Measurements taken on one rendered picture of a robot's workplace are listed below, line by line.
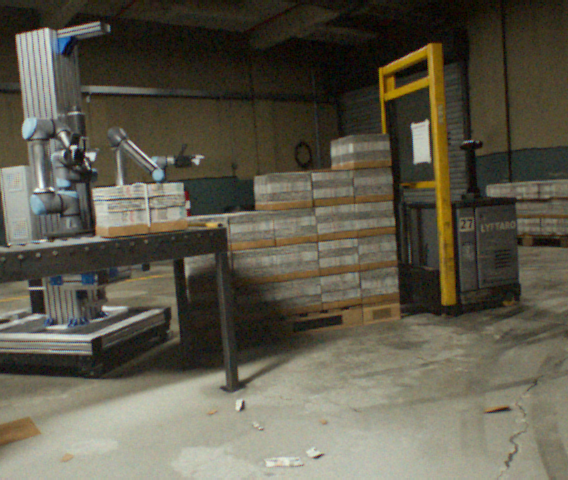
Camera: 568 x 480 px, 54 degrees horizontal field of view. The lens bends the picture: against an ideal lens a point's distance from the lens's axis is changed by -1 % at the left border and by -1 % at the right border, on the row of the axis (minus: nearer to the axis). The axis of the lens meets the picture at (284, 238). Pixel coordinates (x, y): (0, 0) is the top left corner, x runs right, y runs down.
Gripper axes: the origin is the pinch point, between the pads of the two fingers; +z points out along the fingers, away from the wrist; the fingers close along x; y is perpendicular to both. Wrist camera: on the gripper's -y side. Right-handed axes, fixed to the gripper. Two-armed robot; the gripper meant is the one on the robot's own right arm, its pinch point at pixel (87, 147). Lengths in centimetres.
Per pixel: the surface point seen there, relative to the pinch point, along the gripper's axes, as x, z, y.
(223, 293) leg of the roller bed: -48, 48, 69
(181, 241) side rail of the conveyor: -26, 45, 45
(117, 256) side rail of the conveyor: 4, 40, 52
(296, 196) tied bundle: -140, 7, 13
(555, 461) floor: -71, 195, 114
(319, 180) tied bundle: -153, 15, 2
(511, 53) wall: -771, -127, -274
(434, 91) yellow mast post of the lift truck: -207, 67, -59
